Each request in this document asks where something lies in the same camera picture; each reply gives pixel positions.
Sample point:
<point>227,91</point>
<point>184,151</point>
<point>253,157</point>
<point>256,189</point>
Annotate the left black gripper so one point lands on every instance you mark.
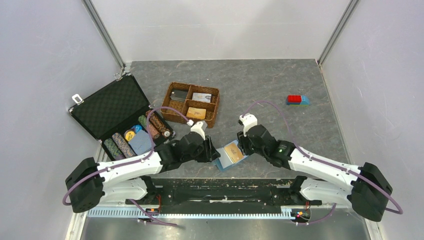
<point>210,154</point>

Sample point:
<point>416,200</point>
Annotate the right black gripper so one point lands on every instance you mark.
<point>245,150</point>

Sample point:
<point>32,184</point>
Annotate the blue card holder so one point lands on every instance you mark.
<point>223,163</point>

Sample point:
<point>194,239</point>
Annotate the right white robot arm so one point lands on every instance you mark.
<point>364,188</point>

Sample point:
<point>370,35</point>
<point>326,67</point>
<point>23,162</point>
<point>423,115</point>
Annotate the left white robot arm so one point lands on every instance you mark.
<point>92,183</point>

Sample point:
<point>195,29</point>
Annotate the gold VIP card stack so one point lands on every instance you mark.
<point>196,113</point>

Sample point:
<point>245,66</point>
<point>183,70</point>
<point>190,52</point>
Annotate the silver VIP card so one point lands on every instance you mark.
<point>202,97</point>

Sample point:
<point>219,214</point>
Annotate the black VIP card stack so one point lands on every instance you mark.
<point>178,95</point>

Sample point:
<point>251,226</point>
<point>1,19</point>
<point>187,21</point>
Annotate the blue playing card deck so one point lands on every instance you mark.
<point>140,143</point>

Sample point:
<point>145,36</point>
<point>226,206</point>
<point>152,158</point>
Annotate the brown woven divided basket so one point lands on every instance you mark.
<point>211,108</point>

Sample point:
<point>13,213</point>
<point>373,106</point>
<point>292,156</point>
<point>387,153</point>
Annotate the red white chip row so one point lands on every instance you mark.
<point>153,131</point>

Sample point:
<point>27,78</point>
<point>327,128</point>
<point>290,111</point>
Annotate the red blue toy brick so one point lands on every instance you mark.
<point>297,100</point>

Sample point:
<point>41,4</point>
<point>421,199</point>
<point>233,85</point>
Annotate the orange black chip row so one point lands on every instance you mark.
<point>158,124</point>

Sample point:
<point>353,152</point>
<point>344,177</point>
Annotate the yellow poker chip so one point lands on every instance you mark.
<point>129,135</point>

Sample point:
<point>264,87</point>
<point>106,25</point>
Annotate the green chip row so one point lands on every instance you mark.
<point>114,150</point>

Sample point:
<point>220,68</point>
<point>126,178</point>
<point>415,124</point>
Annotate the black poker chip case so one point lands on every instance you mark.
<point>115,108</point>

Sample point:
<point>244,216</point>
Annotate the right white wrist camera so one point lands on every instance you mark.
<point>248,121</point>

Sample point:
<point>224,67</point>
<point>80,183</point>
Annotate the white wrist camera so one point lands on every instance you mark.
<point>248,121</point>
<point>198,127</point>

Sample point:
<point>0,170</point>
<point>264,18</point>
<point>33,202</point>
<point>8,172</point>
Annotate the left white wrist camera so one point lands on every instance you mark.
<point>198,127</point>

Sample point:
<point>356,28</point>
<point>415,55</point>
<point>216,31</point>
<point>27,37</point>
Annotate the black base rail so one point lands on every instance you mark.
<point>223,195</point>

